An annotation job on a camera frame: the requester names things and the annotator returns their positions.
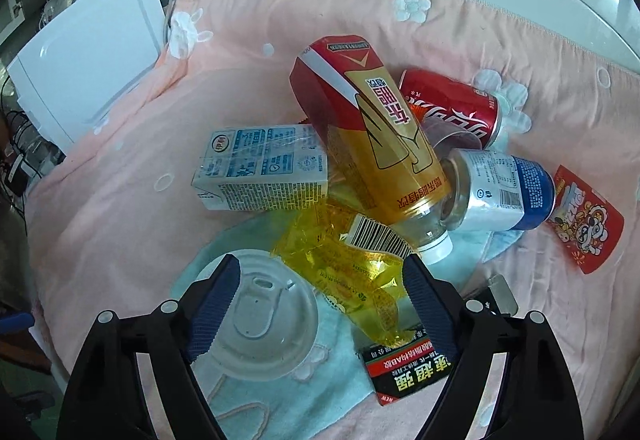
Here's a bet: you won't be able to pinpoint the pink printed blanket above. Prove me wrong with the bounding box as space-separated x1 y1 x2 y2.
25 0 640 440

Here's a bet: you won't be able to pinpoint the red cola can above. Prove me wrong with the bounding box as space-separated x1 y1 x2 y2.
397 67 505 151

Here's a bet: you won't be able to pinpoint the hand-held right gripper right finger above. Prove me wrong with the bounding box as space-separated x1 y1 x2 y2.
401 254 585 440

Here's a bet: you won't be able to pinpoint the red snack packet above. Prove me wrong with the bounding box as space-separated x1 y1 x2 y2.
545 164 626 276

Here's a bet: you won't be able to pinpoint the black and red box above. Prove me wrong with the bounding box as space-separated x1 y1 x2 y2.
357 325 461 406

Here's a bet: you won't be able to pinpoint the white microwave oven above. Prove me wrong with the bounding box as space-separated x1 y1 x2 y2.
6 0 168 156

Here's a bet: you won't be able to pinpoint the black cables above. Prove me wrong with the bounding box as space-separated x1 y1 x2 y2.
0 110 33 201

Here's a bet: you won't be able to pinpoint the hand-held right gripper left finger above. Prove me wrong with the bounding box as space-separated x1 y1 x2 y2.
57 254 243 440

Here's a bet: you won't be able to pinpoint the small drink bottle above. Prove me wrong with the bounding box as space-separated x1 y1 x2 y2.
191 123 330 213

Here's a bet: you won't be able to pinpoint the yellow plastic wrapper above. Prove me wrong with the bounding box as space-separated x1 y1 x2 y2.
270 203 426 351

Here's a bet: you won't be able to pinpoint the clear plastic cup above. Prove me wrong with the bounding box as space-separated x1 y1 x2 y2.
192 249 319 381

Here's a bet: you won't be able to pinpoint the blue and silver can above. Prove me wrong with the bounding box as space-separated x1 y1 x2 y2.
442 149 557 232

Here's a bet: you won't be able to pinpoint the red and gold drink bottle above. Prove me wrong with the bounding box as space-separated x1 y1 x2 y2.
289 35 453 265

